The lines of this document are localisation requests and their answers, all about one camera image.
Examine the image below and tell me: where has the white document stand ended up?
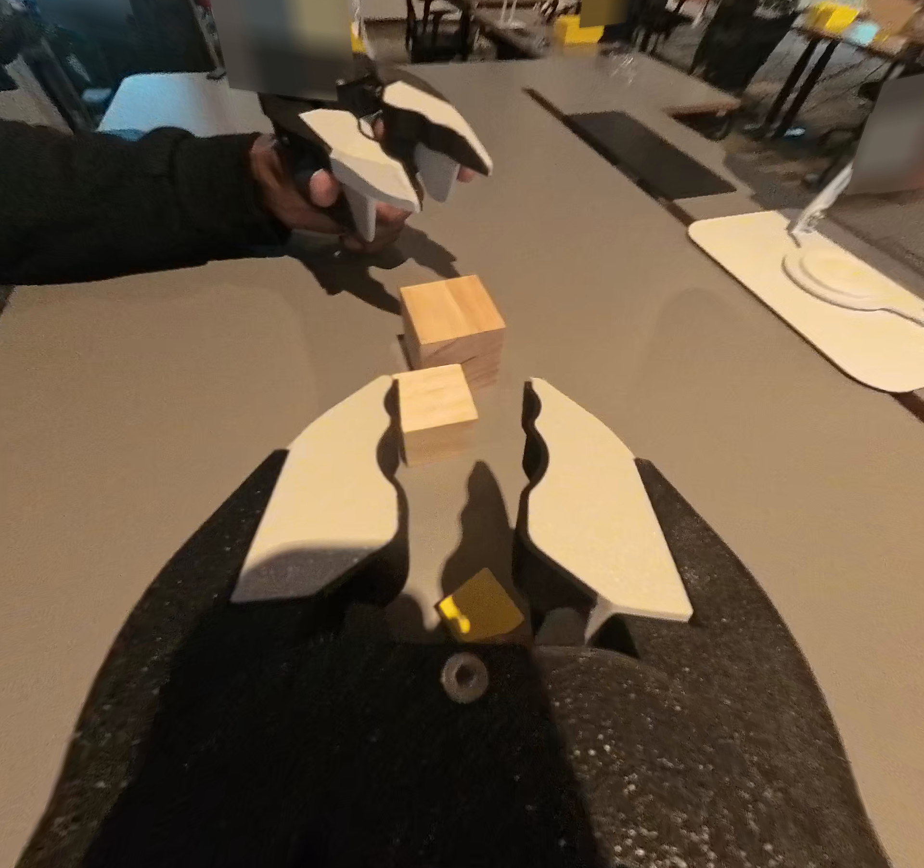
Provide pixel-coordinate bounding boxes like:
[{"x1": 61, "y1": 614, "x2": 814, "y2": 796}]
[{"x1": 688, "y1": 160, "x2": 924, "y2": 394}]

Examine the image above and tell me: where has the black chair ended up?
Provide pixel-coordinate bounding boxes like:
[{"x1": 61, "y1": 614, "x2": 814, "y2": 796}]
[{"x1": 689, "y1": 0, "x2": 804, "y2": 95}]

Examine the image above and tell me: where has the person's left forearm black sleeve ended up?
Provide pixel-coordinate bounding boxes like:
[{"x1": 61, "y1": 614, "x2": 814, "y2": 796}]
[{"x1": 0, "y1": 120, "x2": 291, "y2": 285}]

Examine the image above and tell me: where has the large wooden cube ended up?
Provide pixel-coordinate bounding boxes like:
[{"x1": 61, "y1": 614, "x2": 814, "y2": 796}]
[{"x1": 399, "y1": 274, "x2": 507, "y2": 390}]

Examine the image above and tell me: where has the small wooden cube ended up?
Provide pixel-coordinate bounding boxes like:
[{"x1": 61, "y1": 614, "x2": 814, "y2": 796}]
[{"x1": 392, "y1": 363, "x2": 479, "y2": 468}]

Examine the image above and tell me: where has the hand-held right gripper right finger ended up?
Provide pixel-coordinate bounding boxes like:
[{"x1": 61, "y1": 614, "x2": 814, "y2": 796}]
[{"x1": 514, "y1": 377, "x2": 695, "y2": 647}]

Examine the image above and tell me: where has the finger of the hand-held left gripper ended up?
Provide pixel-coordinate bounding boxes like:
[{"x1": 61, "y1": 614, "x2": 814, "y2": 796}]
[
  {"x1": 298, "y1": 108, "x2": 423, "y2": 244},
  {"x1": 381, "y1": 79, "x2": 495, "y2": 205}
]

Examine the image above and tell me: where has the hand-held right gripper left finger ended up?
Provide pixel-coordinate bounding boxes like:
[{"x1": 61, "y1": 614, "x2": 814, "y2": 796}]
[{"x1": 231, "y1": 373, "x2": 405, "y2": 605}]

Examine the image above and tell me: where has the yellow box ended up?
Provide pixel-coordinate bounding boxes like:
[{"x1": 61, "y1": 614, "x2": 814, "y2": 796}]
[
  {"x1": 803, "y1": 4, "x2": 861, "y2": 36},
  {"x1": 553, "y1": 13, "x2": 605, "y2": 46}
]

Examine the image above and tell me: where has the white table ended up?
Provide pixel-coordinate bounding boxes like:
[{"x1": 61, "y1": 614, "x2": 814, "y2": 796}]
[{"x1": 96, "y1": 72, "x2": 243, "y2": 138}]

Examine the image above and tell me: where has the yellow cube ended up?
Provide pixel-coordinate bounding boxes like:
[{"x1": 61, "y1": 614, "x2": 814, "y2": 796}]
[{"x1": 435, "y1": 568, "x2": 526, "y2": 644}]

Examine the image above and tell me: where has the dark wooden table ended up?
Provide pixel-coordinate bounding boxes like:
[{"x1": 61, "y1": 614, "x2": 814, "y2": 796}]
[{"x1": 417, "y1": 0, "x2": 560, "y2": 62}]

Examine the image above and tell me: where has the black table mat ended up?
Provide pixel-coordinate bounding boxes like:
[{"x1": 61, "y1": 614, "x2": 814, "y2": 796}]
[{"x1": 565, "y1": 110, "x2": 737, "y2": 202}]

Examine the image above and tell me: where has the black-legged side table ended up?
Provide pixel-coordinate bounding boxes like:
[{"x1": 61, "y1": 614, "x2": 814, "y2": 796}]
[{"x1": 761, "y1": 12, "x2": 924, "y2": 141}]

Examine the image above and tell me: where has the person's left hand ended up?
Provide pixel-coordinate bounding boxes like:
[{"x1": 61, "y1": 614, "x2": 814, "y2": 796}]
[{"x1": 249, "y1": 133, "x2": 479, "y2": 255}]

